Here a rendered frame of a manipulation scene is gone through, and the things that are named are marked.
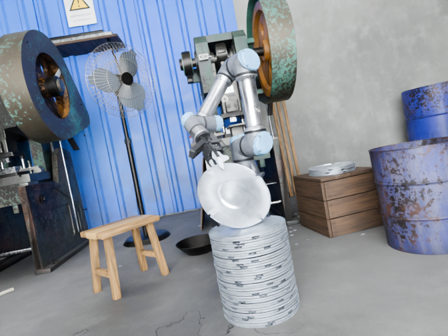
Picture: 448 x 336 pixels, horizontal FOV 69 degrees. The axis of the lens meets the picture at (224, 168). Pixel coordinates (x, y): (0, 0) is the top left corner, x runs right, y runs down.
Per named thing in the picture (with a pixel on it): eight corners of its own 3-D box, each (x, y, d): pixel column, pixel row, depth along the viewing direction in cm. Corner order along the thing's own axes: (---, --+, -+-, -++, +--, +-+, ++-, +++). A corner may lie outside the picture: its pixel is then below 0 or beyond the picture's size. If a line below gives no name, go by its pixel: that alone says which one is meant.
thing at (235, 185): (283, 199, 131) (284, 197, 130) (238, 244, 114) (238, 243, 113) (231, 153, 138) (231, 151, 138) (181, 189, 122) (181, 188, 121)
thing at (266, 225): (299, 217, 124) (299, 215, 124) (255, 241, 103) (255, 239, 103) (240, 217, 144) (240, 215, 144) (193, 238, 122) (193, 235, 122)
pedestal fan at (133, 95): (180, 241, 247) (139, 29, 239) (93, 258, 244) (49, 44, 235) (187, 212, 371) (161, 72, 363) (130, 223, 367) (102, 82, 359)
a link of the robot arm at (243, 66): (258, 155, 180) (241, 56, 177) (277, 153, 167) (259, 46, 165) (241, 159, 173) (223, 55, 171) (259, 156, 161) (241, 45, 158)
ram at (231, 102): (243, 109, 248) (236, 70, 246) (223, 113, 247) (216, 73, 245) (240, 112, 265) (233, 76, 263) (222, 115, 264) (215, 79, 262)
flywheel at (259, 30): (276, -17, 259) (273, 65, 312) (251, -13, 258) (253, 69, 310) (307, 19, 210) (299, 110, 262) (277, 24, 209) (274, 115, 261)
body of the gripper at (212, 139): (227, 146, 137) (214, 129, 144) (210, 149, 133) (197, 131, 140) (223, 160, 142) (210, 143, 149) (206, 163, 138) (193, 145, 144)
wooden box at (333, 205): (387, 223, 196) (378, 167, 195) (330, 238, 189) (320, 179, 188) (349, 213, 236) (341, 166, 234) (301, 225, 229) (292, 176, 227)
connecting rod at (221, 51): (236, 83, 249) (227, 37, 247) (220, 85, 248) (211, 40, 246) (233, 88, 270) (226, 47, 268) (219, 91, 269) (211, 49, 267)
